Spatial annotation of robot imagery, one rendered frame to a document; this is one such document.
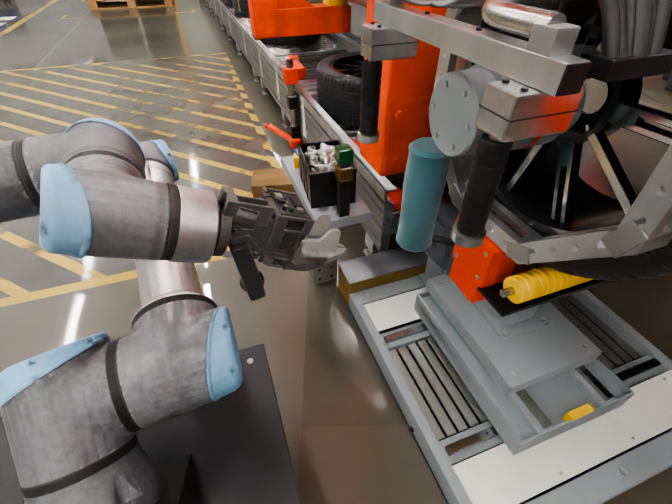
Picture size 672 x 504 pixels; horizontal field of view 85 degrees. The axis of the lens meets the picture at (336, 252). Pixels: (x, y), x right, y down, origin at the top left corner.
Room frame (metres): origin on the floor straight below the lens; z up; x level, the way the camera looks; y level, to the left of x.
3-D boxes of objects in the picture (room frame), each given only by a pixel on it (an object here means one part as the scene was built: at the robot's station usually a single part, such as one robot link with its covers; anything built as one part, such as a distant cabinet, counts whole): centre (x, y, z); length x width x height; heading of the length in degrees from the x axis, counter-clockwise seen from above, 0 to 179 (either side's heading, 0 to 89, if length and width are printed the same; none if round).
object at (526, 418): (0.64, -0.52, 0.13); 0.50 x 0.36 x 0.10; 20
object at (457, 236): (0.39, -0.18, 0.83); 0.04 x 0.04 x 0.16
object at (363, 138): (0.71, -0.07, 0.83); 0.04 x 0.04 x 0.16
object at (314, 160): (1.01, 0.03, 0.51); 0.20 x 0.14 x 0.13; 14
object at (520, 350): (0.69, -0.50, 0.32); 0.40 x 0.30 x 0.28; 20
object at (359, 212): (1.05, 0.05, 0.44); 0.43 x 0.17 x 0.03; 20
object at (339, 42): (4.02, 0.45, 0.20); 1.00 x 0.86 x 0.39; 20
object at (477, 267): (0.65, -0.38, 0.48); 0.16 x 0.12 x 0.17; 110
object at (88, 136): (0.42, 0.31, 0.84); 0.12 x 0.12 x 0.09; 25
